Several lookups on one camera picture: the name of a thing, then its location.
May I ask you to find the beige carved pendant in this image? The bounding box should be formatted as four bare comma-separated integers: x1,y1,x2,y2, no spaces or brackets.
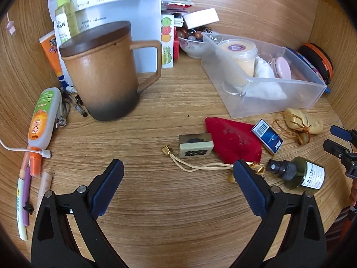
272,108,324,145

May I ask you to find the blue matchbox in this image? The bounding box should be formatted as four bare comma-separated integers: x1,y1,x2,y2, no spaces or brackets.
252,119,283,155

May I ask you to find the pink round case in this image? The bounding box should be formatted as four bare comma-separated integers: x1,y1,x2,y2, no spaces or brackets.
272,56,292,79

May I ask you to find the white drawstring pouch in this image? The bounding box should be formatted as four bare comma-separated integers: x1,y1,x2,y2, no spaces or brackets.
222,56,288,101

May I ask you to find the red velvet pouch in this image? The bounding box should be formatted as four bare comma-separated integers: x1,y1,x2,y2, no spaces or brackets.
205,117,262,164

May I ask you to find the round cream tub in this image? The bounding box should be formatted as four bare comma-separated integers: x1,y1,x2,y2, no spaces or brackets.
215,38,258,87

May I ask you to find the green mahjong tile charm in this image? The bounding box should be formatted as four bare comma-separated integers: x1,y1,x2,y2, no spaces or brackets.
162,132,233,173

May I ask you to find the person hand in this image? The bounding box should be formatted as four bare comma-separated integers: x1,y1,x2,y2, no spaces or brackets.
349,179,357,207

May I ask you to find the white green pen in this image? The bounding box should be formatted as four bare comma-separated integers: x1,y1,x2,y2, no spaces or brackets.
16,178,27,241

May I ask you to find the beige lip balm stick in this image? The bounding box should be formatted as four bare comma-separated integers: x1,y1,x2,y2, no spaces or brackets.
36,172,53,213

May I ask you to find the purple pen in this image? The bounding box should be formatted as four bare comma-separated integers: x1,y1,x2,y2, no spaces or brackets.
22,166,32,226

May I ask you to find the blue patchwork pouch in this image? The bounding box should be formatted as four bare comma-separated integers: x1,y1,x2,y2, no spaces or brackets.
287,47,328,85

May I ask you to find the black orange zipper case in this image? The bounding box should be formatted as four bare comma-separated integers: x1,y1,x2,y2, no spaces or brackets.
298,42,334,85

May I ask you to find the clear plastic storage box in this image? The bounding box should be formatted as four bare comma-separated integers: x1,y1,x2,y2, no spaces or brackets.
201,33,327,119

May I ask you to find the orange white tube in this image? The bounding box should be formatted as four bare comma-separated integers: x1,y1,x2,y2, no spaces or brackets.
28,87,61,149

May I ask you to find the black pens bundle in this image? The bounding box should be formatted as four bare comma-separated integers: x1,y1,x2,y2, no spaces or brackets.
56,86,88,128

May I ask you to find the white bowl of beads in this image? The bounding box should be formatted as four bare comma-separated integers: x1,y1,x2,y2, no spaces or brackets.
177,26,212,59

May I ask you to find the white rectangular box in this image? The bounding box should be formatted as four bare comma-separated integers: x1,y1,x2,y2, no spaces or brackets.
183,8,220,29

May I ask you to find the brown ceramic mug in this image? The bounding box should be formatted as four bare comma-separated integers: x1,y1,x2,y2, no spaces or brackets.
59,21,162,121

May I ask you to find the red book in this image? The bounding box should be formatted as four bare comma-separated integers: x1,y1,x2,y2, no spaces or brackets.
174,27,180,60

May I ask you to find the fruit sticker sheet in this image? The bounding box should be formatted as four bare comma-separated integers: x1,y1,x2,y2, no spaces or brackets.
160,14,174,68

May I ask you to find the orange sunscreen tube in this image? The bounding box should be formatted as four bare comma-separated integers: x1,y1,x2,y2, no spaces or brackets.
39,30,68,88

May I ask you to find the stack of booklets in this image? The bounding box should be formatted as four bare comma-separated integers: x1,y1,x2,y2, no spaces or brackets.
161,0,194,27

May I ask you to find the green spray bottle tall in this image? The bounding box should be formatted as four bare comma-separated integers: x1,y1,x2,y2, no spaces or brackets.
55,0,79,44

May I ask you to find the white charging cable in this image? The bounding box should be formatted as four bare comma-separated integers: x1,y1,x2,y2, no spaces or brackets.
0,137,52,159

